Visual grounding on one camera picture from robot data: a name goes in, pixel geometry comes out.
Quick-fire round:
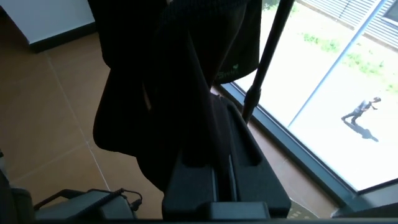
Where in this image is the window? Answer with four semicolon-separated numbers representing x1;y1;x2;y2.
220;0;398;218

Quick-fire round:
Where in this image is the black garment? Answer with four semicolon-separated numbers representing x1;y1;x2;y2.
86;0;249;193

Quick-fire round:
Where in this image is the black clothes rack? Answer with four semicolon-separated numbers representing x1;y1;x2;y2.
241;0;295;124

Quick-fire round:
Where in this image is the black coiled cable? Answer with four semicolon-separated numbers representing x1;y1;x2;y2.
33;187;143;213

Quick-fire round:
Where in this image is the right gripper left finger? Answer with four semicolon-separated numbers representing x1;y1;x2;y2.
162;152;218;218

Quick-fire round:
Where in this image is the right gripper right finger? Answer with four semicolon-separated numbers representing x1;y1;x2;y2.
220;96;292;218

